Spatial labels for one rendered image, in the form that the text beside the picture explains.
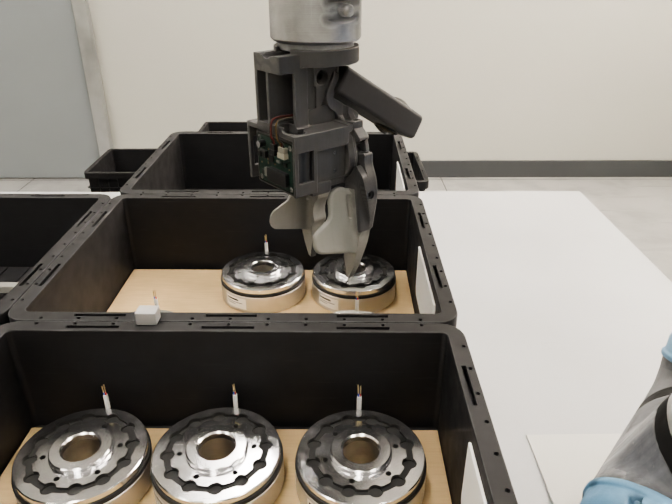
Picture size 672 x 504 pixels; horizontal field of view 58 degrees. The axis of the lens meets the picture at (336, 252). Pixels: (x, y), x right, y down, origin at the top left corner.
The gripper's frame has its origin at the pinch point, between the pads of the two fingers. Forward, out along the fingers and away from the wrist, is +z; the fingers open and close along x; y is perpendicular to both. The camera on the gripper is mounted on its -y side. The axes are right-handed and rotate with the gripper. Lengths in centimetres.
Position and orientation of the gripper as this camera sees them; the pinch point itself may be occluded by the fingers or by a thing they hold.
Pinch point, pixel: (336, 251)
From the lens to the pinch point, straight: 60.2
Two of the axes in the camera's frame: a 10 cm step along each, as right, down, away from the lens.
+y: -7.7, 2.9, -5.7
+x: 6.4, 3.5, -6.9
